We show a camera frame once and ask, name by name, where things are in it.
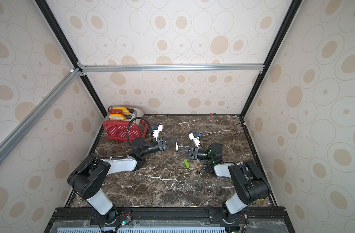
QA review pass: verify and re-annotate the green usb drive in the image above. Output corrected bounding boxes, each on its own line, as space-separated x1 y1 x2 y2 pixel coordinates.
184 159 190 169

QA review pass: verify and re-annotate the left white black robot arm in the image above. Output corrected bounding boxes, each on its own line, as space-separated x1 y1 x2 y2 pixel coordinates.
67 117 178 225

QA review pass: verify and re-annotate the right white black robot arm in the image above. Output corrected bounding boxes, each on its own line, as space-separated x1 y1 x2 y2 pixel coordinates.
177 143 271 224

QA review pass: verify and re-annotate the red toaster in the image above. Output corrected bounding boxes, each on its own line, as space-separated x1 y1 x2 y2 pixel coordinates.
103 106 148 141

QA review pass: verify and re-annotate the back toast slice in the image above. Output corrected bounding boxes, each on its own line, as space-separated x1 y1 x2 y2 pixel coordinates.
109 107 130 115

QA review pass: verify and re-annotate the toast slice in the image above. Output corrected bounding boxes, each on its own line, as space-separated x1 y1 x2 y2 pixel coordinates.
109 107 130 115
108 114 127 121

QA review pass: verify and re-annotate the front toast slice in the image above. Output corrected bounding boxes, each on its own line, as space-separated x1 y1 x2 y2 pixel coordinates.
108 114 127 121

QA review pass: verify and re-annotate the yellow bottle black cap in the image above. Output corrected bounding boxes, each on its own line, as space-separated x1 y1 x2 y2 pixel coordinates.
256 199 265 204

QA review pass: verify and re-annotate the horizontal aluminium bar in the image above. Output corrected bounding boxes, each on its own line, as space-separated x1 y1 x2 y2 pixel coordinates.
77 62 265 72

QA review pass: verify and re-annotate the left diagonal aluminium bar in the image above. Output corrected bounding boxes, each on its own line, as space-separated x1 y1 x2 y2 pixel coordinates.
0 68 81 165

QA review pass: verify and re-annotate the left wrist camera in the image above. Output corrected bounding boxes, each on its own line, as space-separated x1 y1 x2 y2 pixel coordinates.
152 124 163 141

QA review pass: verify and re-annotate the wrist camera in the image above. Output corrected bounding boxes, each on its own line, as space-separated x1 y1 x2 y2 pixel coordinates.
189 132 201 148
152 124 163 141

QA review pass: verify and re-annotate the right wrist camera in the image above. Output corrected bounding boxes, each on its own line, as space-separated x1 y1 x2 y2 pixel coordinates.
189 132 201 148

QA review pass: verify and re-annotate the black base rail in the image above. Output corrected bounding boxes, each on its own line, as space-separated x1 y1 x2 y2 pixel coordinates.
45 207 295 233

